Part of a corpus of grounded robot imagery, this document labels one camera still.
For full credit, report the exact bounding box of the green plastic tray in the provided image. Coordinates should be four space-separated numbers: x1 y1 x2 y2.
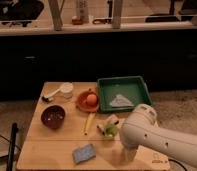
97 76 152 113

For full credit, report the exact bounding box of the green cup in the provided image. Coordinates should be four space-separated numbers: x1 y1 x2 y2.
104 124 118 139

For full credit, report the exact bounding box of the yellow banana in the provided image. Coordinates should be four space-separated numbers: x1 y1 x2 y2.
84 113 96 135

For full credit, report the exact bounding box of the red object on shelf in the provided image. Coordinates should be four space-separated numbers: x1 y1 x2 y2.
71 16 84 25

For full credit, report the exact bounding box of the orange plate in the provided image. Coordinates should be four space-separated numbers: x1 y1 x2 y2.
75 89 99 112

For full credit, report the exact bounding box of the black pole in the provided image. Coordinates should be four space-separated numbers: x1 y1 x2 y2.
6 123 18 171

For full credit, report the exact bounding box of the white measuring scoop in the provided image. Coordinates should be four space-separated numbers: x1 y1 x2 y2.
44 82 74 98

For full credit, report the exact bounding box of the dark purple bowl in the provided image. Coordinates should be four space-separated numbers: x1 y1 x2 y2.
41 105 65 130

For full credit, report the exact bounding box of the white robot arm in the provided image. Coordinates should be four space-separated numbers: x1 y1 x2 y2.
120 104 197 168

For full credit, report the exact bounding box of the grey crumpled cloth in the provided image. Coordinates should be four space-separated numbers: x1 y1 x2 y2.
109 94 134 107

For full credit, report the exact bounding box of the black office chair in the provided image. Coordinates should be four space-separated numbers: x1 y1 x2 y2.
0 0 44 27

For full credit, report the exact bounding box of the blue sponge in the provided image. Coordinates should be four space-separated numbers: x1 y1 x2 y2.
72 144 96 164

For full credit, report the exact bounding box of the orange ball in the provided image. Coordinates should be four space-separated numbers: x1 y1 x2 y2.
86 94 97 106

